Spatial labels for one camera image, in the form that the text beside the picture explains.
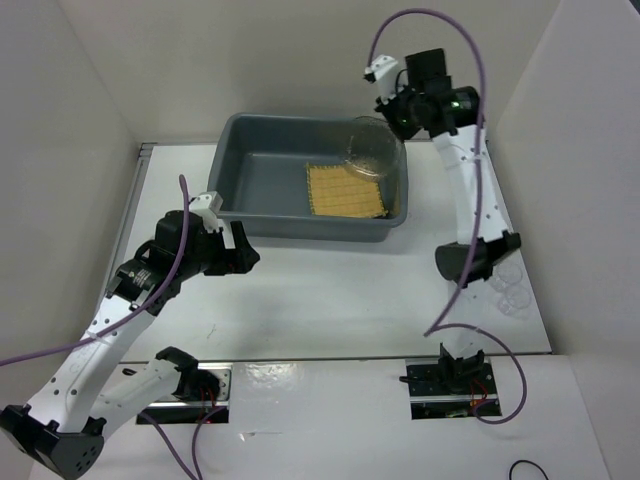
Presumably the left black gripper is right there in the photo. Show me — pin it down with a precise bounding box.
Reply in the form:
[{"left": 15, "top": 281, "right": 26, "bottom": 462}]
[{"left": 178, "top": 220, "right": 259, "bottom": 280}]

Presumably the clear glass plate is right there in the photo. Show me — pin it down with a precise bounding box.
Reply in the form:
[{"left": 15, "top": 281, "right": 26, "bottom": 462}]
[{"left": 344, "top": 116, "right": 404, "bottom": 182}]

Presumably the yellow woven bamboo mat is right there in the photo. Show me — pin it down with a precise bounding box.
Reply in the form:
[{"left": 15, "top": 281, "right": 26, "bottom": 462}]
[{"left": 306, "top": 164, "right": 387, "bottom": 219}]

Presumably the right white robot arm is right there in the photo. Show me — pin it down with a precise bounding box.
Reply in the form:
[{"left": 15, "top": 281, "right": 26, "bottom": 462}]
[{"left": 365, "top": 49, "right": 521, "bottom": 299}]

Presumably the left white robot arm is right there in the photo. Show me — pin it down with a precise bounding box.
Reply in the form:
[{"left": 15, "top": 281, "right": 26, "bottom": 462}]
[{"left": 1, "top": 211, "right": 260, "bottom": 479}]

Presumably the grey plastic bin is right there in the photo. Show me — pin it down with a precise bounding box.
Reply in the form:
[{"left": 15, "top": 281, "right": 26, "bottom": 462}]
[{"left": 208, "top": 113, "right": 408, "bottom": 243}]

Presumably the far clear glass cup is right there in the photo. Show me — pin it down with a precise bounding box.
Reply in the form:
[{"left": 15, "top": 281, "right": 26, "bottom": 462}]
[{"left": 488, "top": 260, "right": 523, "bottom": 293}]

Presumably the clear glass cup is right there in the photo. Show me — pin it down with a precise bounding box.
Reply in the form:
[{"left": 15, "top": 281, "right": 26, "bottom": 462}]
[
  {"left": 488, "top": 260, "right": 523, "bottom": 293},
  {"left": 496, "top": 285, "right": 532, "bottom": 317}
]

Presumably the near clear glass cup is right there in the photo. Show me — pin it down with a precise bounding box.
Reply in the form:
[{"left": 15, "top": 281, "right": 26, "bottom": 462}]
[{"left": 496, "top": 285, "right": 532, "bottom": 317}]

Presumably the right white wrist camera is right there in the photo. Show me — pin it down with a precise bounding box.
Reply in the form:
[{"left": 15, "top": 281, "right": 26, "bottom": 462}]
[{"left": 364, "top": 55, "right": 401, "bottom": 103}]

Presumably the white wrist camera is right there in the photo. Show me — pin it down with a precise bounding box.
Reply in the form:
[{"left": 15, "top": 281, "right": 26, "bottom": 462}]
[
  {"left": 364, "top": 55, "right": 401, "bottom": 103},
  {"left": 189, "top": 191, "right": 223, "bottom": 233}
]

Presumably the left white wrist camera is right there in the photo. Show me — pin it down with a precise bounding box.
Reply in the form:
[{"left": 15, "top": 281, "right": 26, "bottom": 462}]
[{"left": 189, "top": 191, "right": 223, "bottom": 233}]

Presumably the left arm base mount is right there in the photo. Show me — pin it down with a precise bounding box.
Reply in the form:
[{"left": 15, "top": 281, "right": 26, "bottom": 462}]
[{"left": 143, "top": 362, "right": 232, "bottom": 425}]

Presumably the aluminium table rail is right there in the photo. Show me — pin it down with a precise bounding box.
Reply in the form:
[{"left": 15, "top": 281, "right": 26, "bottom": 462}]
[{"left": 103, "top": 142, "right": 155, "bottom": 292}]

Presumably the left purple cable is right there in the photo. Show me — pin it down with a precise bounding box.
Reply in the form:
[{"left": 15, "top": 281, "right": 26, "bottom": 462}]
[{"left": 0, "top": 173, "right": 229, "bottom": 480}]

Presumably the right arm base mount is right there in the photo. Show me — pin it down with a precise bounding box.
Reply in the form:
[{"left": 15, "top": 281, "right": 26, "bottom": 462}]
[{"left": 399, "top": 349, "right": 502, "bottom": 420}]

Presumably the black cable loop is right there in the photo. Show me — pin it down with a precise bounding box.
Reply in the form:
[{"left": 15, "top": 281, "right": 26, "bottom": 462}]
[{"left": 509, "top": 459, "right": 550, "bottom": 480}]

